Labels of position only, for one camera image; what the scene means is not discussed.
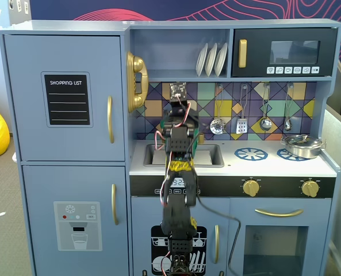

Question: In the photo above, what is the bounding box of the blue freezer door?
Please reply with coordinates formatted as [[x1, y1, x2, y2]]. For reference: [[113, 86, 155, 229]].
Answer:
[[22, 165, 130, 276]]

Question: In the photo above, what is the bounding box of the green container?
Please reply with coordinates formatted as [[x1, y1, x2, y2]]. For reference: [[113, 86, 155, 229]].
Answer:
[[162, 123, 202, 163]]

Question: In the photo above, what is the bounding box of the steel slotted spatula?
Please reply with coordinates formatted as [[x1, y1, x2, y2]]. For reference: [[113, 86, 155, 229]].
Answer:
[[235, 83, 249, 135]]

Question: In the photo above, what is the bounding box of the gold toy telephone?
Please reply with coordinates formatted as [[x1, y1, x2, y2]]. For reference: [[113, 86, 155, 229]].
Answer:
[[126, 51, 150, 113]]

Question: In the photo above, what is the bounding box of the grey partition panel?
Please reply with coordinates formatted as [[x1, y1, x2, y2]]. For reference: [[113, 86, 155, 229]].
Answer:
[[321, 109, 341, 276]]

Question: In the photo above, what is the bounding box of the blue fridge door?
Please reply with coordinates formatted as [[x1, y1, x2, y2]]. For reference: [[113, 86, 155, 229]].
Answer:
[[3, 34, 125, 162]]

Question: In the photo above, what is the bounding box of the grey sink basin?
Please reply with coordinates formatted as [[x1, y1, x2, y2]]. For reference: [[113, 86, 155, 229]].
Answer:
[[143, 143, 225, 168]]

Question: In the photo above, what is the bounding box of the black shopping list chalkboard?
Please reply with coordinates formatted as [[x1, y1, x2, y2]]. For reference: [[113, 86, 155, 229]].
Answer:
[[41, 71, 94, 128]]

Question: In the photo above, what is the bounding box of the steel skimmer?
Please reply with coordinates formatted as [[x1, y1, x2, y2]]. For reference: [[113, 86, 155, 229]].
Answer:
[[209, 83, 227, 135]]

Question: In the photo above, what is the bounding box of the blue toy kitchen unit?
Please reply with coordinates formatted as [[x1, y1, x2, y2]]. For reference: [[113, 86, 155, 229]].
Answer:
[[0, 19, 341, 276]]

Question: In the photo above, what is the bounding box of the black dishwasher sticker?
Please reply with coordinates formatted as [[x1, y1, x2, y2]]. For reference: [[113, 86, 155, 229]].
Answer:
[[151, 225, 208, 275]]

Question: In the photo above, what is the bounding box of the steel spoon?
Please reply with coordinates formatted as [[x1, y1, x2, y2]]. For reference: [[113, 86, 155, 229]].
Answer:
[[283, 82, 294, 132]]

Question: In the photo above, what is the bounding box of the gold dishwasher handle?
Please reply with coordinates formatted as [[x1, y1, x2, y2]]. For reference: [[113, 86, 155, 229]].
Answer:
[[214, 224, 220, 264]]

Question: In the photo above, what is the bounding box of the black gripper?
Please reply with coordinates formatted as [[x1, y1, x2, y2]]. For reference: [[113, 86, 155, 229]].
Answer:
[[169, 82, 189, 102]]

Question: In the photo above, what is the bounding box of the black cable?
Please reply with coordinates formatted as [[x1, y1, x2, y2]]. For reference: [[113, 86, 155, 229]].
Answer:
[[197, 195, 243, 276]]

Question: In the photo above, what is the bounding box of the black microwave door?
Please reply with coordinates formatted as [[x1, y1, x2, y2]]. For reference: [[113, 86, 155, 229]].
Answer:
[[232, 28, 338, 78]]

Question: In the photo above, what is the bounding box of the gold oven handle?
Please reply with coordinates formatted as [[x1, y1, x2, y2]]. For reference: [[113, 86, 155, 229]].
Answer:
[[255, 208, 304, 218]]

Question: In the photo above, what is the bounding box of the gold stove knob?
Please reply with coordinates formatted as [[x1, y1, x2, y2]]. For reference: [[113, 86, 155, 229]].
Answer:
[[242, 178, 260, 198], [301, 179, 320, 198]]

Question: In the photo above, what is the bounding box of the gold microwave handle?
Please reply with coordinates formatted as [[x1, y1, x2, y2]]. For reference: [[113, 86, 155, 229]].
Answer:
[[238, 39, 248, 68]]

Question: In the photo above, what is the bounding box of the steel ladle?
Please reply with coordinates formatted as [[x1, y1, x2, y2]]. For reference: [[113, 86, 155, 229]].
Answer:
[[259, 83, 273, 132]]

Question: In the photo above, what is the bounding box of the blue oven door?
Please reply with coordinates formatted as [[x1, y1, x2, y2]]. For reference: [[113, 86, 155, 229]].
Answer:
[[229, 197, 332, 276]]

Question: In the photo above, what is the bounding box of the gold fridge door handle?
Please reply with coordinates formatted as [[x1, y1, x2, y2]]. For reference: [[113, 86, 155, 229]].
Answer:
[[106, 95, 116, 144]]

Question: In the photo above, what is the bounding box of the steel pot with lid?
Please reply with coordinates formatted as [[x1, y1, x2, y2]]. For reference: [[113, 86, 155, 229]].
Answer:
[[281, 134, 327, 159]]

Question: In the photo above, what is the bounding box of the gold freezer door handle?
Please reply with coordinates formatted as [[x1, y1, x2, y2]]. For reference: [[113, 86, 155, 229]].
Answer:
[[111, 183, 120, 226]]

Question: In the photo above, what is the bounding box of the white plate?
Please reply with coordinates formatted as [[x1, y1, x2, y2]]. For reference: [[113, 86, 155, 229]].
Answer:
[[196, 43, 209, 78], [214, 42, 228, 77], [205, 43, 218, 78]]

